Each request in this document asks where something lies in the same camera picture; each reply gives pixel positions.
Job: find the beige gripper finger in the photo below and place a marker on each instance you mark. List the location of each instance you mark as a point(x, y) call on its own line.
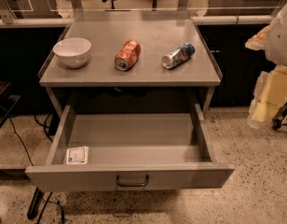
point(269, 96)
point(258, 41)

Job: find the silver blue redbull can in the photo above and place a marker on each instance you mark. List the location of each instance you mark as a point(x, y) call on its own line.
point(178, 56)

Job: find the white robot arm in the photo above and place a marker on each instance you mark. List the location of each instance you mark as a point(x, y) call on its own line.
point(276, 44)

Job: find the orange soda can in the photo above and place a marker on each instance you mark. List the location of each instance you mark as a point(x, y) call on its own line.
point(128, 55)

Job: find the open grey top drawer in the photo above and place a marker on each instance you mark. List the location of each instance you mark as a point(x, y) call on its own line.
point(173, 149)

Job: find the grey metal cabinet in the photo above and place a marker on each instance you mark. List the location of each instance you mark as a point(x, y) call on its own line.
point(157, 32)

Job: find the white ceramic bowl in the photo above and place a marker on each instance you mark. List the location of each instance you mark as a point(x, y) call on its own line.
point(73, 52)

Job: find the white paper tag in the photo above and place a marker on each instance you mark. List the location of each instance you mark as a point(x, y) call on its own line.
point(77, 155)

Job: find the dark shelf at left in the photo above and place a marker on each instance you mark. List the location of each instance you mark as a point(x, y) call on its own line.
point(7, 101)

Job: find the black drawer handle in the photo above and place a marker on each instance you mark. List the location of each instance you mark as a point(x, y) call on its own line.
point(132, 182)

